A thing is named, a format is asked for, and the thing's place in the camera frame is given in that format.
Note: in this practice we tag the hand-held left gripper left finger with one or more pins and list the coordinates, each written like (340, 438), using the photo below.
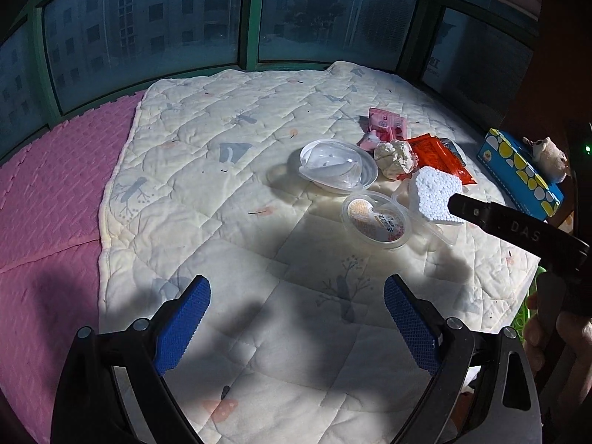
(182, 323)

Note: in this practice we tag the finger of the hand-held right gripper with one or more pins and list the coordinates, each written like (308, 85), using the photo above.
(518, 231)

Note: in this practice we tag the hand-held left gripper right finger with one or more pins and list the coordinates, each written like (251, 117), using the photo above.
(409, 323)

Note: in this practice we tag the green plastic basket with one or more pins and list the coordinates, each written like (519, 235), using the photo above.
(527, 300)

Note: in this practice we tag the white foam block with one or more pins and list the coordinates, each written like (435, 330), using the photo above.
(434, 194)

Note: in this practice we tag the white paper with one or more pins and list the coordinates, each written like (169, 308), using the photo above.
(395, 159)

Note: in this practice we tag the person's right hand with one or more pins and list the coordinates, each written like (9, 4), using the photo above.
(534, 337)

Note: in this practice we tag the small plush toy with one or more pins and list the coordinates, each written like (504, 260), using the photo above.
(550, 157)

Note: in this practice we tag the blue spotted tissue box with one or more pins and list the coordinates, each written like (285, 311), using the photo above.
(515, 171)

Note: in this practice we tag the dark foil wrapper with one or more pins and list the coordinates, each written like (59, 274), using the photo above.
(452, 150)

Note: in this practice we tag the clear cup with orange label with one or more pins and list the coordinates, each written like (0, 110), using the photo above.
(377, 222)

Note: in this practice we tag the cream quilted printed blanket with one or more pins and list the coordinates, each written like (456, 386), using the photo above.
(222, 222)

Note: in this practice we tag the orange red snack packet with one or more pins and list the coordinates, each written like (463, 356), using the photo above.
(437, 157)

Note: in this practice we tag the pink snack wrapper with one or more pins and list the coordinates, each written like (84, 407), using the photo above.
(386, 122)

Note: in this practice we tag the pink foam floor mat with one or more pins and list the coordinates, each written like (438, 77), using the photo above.
(60, 203)

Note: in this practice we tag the small white pink wrapper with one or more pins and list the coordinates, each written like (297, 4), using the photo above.
(371, 141)

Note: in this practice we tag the green framed window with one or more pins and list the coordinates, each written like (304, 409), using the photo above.
(252, 14)

